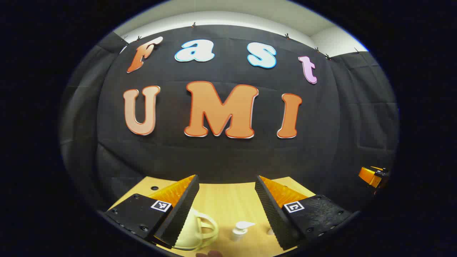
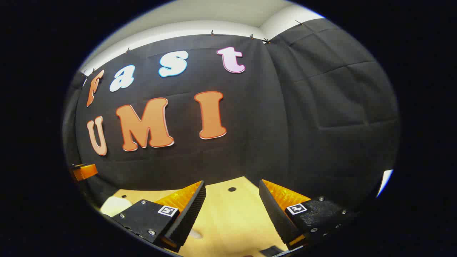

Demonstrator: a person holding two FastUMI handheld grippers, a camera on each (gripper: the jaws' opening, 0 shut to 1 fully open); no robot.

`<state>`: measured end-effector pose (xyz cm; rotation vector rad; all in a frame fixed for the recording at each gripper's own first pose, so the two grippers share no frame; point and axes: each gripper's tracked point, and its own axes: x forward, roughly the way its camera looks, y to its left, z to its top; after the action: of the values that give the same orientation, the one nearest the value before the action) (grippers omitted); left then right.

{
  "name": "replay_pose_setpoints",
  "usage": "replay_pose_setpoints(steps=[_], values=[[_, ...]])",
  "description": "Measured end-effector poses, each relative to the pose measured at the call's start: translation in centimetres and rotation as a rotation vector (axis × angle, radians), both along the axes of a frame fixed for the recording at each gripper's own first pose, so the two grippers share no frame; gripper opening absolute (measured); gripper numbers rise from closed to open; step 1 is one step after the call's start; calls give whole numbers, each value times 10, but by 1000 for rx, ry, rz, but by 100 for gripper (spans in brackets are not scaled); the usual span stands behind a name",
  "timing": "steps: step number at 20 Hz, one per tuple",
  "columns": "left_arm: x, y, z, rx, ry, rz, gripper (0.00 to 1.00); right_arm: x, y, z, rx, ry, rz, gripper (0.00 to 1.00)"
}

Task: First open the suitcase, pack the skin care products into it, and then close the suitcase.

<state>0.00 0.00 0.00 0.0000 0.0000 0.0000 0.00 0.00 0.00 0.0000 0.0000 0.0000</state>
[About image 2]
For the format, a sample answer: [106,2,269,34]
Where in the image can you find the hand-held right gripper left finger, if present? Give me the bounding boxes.
[111,180,207,252]

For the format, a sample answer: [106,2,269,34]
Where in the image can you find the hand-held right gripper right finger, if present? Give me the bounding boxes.
[259,179,357,250]

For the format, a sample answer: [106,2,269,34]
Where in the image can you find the cream small suitcase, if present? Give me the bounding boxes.
[100,196,133,217]

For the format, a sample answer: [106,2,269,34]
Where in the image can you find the black backdrop cloth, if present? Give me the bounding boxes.
[62,18,400,211]

